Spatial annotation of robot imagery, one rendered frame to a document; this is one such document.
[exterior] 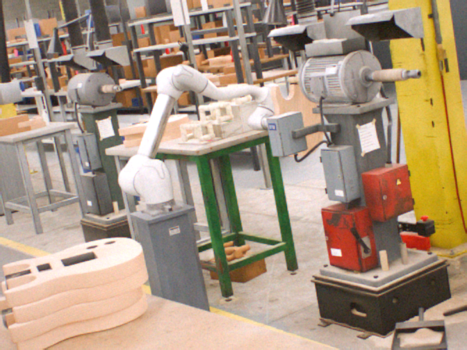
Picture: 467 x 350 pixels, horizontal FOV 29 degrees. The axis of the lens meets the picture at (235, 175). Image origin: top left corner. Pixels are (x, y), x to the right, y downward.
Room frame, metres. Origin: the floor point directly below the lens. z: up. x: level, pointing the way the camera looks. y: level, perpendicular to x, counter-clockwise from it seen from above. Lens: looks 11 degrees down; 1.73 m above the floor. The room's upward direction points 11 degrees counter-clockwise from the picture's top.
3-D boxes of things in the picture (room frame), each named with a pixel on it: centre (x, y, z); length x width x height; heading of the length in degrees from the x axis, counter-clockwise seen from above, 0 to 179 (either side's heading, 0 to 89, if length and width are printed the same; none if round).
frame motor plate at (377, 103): (4.46, -0.64, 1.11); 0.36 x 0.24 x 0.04; 33
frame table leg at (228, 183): (5.85, 0.05, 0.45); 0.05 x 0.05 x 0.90; 33
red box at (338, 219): (4.37, -0.50, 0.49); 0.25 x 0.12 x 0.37; 33
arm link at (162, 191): (4.74, 0.43, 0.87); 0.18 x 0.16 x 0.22; 36
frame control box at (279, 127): (4.46, -0.35, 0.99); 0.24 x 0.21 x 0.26; 33
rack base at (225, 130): (5.47, 0.05, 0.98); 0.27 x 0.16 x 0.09; 36
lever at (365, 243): (4.24, -0.55, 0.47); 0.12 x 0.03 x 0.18; 123
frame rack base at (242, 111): (5.56, -0.08, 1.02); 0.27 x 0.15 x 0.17; 36
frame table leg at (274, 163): (5.39, -0.25, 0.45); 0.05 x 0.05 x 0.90; 33
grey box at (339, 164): (4.38, -0.51, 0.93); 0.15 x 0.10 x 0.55; 33
